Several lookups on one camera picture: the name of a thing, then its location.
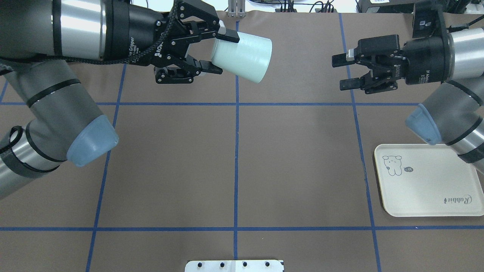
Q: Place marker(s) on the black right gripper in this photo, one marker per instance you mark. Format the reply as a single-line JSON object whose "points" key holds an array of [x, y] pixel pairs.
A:
{"points": [[423, 62]]}

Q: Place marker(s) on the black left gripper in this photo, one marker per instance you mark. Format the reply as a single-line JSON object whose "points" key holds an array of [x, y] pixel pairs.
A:
{"points": [[133, 28]]}

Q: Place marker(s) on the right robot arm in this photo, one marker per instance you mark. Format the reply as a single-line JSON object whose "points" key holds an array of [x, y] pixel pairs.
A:
{"points": [[455, 60]]}

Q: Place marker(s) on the cream rabbit tray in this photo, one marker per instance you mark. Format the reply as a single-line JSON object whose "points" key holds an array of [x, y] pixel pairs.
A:
{"points": [[420, 180]]}

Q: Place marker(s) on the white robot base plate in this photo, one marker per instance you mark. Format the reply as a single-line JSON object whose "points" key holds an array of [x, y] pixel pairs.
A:
{"points": [[235, 266]]}

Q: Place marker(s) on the pale green cup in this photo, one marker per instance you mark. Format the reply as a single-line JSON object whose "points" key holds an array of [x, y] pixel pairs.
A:
{"points": [[249, 58]]}

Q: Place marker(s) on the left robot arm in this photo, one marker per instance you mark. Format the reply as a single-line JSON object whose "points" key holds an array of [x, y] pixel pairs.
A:
{"points": [[39, 38]]}

